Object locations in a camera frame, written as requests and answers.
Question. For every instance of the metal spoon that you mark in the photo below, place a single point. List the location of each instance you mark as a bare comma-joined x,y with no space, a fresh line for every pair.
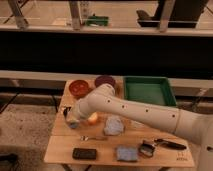
86,138

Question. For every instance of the small black box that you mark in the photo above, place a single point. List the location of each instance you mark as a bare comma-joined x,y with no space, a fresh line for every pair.
146,149

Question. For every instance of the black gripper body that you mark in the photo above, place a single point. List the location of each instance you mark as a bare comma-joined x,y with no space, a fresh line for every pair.
66,111

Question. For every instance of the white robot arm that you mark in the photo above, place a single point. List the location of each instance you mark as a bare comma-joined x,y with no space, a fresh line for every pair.
194,127

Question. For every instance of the green plastic tray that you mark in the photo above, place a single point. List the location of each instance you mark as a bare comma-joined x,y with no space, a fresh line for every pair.
146,89

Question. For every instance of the blue sponge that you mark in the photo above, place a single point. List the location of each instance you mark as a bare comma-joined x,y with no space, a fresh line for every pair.
126,154

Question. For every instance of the purple bowl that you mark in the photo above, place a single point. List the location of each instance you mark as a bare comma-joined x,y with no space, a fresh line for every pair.
104,79

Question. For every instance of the light blue cup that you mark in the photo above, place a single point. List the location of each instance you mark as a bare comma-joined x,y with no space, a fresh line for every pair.
72,124

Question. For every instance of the crumpled blue cloth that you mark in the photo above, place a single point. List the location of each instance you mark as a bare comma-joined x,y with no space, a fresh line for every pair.
113,126

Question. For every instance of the green object on shelf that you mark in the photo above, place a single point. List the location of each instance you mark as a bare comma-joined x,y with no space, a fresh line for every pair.
97,20

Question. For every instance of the red bowl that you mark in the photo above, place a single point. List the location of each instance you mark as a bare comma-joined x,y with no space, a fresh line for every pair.
79,88

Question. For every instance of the wooden table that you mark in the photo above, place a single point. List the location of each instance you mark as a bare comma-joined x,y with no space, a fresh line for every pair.
63,140

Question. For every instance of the orange cup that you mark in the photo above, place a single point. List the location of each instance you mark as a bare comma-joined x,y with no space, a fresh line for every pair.
93,119

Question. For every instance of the black rectangular case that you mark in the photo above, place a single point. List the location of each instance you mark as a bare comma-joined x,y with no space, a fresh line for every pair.
82,153

